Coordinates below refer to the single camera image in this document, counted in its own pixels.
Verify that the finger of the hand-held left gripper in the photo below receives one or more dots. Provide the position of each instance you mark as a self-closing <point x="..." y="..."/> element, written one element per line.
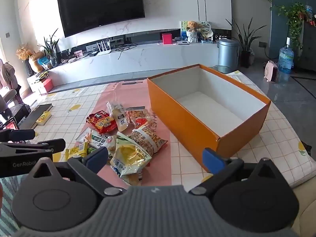
<point x="49" y="145"/>
<point x="19" y="135"/>

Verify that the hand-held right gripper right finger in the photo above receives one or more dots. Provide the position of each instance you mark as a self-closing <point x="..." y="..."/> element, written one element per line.
<point x="212" y="160"/>

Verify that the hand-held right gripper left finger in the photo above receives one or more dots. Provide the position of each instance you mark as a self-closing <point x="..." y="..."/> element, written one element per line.
<point x="97" y="158"/>

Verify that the red snack packet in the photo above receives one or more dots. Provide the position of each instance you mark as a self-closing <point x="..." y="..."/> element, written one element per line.
<point x="101" y="122"/>

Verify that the beige snack packet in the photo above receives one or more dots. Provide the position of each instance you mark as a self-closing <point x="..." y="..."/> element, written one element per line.
<point x="121" y="121"/>

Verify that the orange cardboard box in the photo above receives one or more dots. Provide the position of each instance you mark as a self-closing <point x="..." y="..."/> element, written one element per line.
<point x="185" y="118"/>

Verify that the clear packet of orange snacks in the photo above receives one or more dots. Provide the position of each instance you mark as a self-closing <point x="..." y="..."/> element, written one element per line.
<point x="138" y="116"/>

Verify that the white green-label snack packet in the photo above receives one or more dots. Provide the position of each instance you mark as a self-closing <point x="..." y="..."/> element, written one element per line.
<point x="98" y="139"/>

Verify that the small yellow snack packet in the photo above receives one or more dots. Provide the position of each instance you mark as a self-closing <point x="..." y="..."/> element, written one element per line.
<point x="76" y="150"/>

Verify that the white orange snack packet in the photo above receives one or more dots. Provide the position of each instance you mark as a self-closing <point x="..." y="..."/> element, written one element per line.
<point x="84" y="135"/>

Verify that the yellow tissue pack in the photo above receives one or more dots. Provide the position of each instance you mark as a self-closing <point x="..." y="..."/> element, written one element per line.
<point x="44" y="118"/>

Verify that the pale green snack packet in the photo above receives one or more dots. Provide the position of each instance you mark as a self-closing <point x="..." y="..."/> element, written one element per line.
<point x="123" y="139"/>

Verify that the yellow green snack bag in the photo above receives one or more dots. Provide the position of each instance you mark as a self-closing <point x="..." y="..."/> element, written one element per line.
<point x="129" y="158"/>

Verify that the teal striped cloth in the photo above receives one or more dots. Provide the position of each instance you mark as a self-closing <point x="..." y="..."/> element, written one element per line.
<point x="7" y="202"/>

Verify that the brown printed snack bag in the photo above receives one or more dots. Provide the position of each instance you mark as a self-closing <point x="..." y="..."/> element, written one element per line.
<point x="148" y="138"/>

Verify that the red gift box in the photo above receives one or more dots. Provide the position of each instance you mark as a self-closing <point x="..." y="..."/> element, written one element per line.
<point x="45" y="86"/>

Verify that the pink hanging clothes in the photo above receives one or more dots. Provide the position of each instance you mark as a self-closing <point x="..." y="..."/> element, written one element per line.
<point x="7" y="74"/>

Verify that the pink plastic sheet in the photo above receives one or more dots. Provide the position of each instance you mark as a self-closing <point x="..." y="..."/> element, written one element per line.
<point x="123" y="91"/>

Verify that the brown round vase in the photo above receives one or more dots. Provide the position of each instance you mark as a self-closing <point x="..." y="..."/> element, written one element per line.
<point x="36" y="63"/>

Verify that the dried orange flowers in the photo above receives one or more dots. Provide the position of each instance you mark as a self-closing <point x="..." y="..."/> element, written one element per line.
<point x="23" y="51"/>

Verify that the glass side table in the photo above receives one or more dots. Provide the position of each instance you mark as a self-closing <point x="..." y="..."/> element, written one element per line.
<point x="222" y="69"/>

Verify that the potted orchid leaf plant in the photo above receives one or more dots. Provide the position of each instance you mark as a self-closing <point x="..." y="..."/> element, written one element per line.
<point x="50" y="47"/>

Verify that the beige cushion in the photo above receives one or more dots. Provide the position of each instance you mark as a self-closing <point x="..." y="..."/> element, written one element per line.
<point x="306" y="207"/>

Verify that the white router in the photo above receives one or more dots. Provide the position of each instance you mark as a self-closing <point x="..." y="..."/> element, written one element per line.
<point x="103" y="51"/>

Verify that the pink small heater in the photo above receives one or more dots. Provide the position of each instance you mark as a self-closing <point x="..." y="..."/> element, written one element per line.
<point x="271" y="71"/>

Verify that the silver trash can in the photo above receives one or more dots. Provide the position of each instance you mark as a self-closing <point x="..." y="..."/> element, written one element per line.
<point x="227" y="54"/>

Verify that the potted long-leaf plant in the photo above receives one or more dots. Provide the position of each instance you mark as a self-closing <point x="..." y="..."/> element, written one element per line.
<point x="246" y="56"/>

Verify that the white television console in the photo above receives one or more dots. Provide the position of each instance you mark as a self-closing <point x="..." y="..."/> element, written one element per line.
<point x="148" y="54"/>

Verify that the white flat scale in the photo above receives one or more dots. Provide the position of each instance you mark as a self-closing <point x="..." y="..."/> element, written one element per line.
<point x="182" y="42"/>

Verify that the white ribbed pot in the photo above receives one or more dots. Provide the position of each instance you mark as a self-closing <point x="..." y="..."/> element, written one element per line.
<point x="192" y="37"/>

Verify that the blue water bottle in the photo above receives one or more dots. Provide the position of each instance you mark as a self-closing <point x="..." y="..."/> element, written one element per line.
<point x="286" y="59"/>

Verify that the red square box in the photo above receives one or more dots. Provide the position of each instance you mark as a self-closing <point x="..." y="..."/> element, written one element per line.
<point x="167" y="39"/>

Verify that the round hand fan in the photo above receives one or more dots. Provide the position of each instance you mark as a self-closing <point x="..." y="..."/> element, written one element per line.
<point x="205" y="27"/>

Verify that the brown teddy bear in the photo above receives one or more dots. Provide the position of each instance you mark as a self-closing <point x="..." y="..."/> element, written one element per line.
<point x="193" y="26"/>

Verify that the dark teal cabinet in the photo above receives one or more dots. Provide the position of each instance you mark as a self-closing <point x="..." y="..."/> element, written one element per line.
<point x="307" y="47"/>

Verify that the black flat screen television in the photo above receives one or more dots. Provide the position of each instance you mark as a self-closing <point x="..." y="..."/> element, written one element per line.
<point x="98" y="5"/>

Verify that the trailing green vine plant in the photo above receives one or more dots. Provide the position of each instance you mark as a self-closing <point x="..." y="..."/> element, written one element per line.
<point x="293" y="17"/>

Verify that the pink photo frame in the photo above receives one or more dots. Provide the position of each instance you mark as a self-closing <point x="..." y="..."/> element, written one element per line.
<point x="78" y="53"/>

